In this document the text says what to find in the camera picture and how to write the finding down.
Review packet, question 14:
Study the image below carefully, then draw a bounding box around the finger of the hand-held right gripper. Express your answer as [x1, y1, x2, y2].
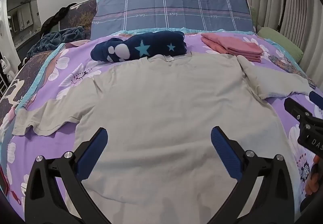
[284, 98, 323, 125]
[308, 91, 323, 109]

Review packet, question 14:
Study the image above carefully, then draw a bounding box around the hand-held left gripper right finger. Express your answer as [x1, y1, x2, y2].
[211, 126, 295, 224]

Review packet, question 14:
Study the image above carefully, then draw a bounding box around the folded floral print cloth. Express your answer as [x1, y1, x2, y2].
[269, 54, 317, 88]

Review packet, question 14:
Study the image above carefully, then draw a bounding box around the teal fleece blanket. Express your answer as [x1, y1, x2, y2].
[26, 26, 86, 59]

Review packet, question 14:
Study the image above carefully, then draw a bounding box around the navy star print fleece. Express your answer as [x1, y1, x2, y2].
[90, 32, 188, 62]

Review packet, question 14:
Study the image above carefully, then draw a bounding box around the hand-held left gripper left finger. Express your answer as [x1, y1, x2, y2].
[24, 127, 108, 224]

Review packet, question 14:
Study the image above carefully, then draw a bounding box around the folded pink cloth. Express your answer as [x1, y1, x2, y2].
[200, 33, 264, 63]

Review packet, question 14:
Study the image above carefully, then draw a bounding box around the dark deer print sheet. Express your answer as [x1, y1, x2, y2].
[0, 50, 55, 118]

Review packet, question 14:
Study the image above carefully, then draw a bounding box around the grey pleated curtain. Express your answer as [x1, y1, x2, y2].
[251, 0, 323, 78]

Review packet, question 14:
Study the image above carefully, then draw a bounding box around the beige t-shirt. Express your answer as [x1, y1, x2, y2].
[11, 54, 315, 224]

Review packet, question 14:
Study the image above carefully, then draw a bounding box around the blue plaid quilt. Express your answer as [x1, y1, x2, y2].
[90, 0, 255, 40]

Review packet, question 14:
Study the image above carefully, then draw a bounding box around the dark branch print pillow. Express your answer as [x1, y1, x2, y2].
[67, 0, 98, 40]

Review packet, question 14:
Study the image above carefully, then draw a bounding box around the purple floral bedsheet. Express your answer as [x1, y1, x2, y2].
[0, 28, 323, 217]

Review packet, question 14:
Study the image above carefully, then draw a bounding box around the black garment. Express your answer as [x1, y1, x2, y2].
[40, 2, 77, 34]

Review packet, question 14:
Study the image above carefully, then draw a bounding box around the white wire rack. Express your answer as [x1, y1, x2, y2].
[0, 75, 10, 98]

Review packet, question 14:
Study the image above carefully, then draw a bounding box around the person's right hand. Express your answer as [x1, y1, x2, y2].
[305, 155, 323, 196]

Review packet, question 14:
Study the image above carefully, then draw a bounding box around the large green pillow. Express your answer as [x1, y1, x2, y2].
[257, 26, 304, 63]

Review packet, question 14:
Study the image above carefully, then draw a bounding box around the white figurine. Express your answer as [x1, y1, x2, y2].
[0, 56, 13, 80]

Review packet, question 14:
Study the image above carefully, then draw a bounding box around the small green pillow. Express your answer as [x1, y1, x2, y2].
[250, 4, 258, 28]

